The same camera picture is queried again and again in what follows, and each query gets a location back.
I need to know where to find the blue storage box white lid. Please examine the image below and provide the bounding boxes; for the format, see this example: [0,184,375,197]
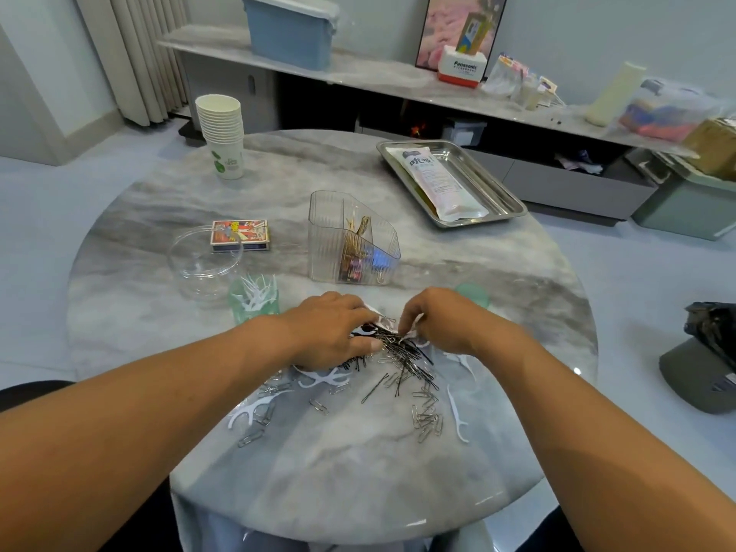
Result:
[240,0,342,71]

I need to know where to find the framed pink picture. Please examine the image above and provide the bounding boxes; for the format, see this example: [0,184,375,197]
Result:
[415,0,511,70]

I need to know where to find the clear ribbed organizer box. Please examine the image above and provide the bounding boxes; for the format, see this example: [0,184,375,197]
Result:
[307,189,403,285]

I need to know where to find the person's left forearm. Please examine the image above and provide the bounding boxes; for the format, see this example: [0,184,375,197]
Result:
[0,321,294,552]

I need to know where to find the loose papers in cabinet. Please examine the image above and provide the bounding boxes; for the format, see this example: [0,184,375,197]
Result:
[552,151,606,176]

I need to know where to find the clear round plastic bowl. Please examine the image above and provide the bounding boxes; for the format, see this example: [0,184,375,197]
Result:
[168,227,245,300]

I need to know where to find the person's right forearm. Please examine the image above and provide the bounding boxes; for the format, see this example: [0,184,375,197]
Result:
[488,327,736,552]

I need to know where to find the translucent green plastic cup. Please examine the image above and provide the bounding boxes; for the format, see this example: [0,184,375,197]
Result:
[230,273,283,327]

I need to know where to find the beige curtain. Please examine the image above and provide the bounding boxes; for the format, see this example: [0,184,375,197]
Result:
[71,0,191,127]

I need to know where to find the group of white paper cups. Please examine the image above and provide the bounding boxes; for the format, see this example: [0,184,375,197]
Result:
[194,94,245,182]

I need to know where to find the grey green storage bin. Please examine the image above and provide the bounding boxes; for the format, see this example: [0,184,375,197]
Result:
[626,149,736,242]

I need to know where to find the clear storage box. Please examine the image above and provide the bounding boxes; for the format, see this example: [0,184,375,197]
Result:
[621,77,726,143]

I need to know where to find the cardboard box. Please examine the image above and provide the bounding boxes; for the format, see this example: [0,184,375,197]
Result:
[684,117,736,179]

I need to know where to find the clear bag of snacks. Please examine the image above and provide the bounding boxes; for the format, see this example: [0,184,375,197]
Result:
[481,54,527,99]

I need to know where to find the small colourful box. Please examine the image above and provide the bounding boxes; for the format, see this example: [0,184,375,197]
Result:
[456,15,491,56]

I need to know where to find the person's left hand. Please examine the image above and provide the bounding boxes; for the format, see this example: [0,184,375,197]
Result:
[267,291,383,373]

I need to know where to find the metal tray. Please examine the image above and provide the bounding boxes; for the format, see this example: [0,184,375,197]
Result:
[376,139,529,230]

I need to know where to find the trash bin with black bag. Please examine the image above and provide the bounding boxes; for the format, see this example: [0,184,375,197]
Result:
[659,300,736,415]

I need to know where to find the cream paper roll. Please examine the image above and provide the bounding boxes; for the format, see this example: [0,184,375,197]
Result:
[584,61,649,127]

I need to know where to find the white and red small box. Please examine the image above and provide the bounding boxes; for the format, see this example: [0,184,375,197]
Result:
[435,47,489,90]

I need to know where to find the grey cabinet with marble top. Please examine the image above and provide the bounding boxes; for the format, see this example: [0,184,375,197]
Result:
[155,24,708,225]

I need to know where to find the pale green plastic lid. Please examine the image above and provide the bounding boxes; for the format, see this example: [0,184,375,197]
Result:
[458,284,494,308]

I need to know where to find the white box in cabinet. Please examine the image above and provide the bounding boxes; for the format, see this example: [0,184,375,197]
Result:
[440,118,488,148]

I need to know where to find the clear printed plastic bag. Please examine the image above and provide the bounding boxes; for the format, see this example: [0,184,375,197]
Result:
[394,146,490,224]

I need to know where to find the person's right hand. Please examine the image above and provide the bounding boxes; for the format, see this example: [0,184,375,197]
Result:
[396,287,519,361]

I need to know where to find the colourful matchbox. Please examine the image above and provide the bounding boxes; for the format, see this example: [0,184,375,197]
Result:
[209,218,271,251]

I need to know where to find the pile of floss picks and clips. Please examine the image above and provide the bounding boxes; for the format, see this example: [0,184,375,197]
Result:
[226,215,478,449]

